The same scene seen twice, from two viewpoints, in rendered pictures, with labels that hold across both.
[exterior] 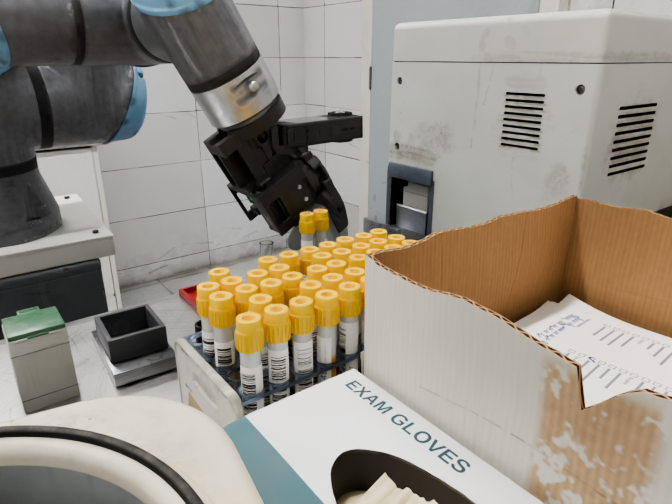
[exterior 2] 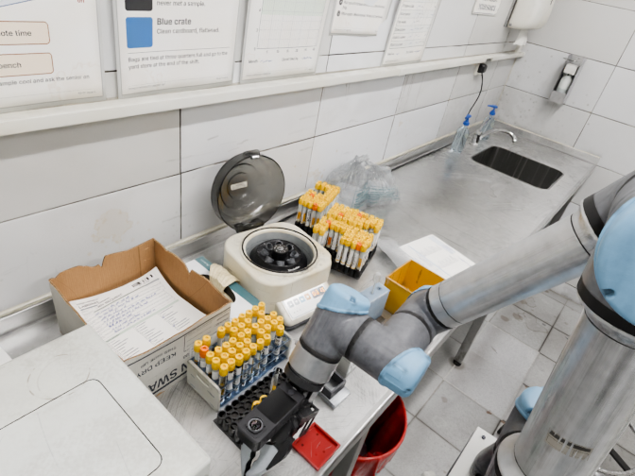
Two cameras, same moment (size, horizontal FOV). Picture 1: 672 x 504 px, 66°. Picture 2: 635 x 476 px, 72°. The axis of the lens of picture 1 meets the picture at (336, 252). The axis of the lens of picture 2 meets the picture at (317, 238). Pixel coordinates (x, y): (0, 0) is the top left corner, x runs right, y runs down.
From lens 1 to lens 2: 111 cm
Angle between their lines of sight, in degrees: 123
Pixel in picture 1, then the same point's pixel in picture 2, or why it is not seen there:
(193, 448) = (259, 274)
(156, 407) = (269, 280)
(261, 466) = (250, 298)
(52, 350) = not seen: hidden behind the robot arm
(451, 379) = (208, 298)
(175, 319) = (326, 419)
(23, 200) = (483, 462)
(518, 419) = (197, 290)
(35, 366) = not seen: hidden behind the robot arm
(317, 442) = (239, 304)
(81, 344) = (354, 395)
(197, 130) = not seen: outside the picture
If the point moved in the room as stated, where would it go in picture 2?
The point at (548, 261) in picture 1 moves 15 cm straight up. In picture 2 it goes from (142, 370) to (137, 311)
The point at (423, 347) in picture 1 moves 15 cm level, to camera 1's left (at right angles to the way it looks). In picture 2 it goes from (214, 299) to (282, 298)
